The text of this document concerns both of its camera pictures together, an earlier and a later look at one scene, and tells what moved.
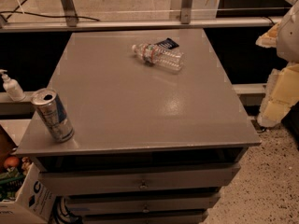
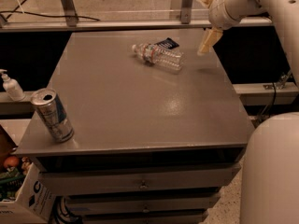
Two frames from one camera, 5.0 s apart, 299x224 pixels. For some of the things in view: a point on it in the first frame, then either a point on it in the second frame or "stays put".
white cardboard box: x=34 y=201 stays put
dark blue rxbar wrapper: x=169 y=43 stays put
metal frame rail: x=72 y=22 stays put
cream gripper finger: x=268 y=39 to x=229 y=7
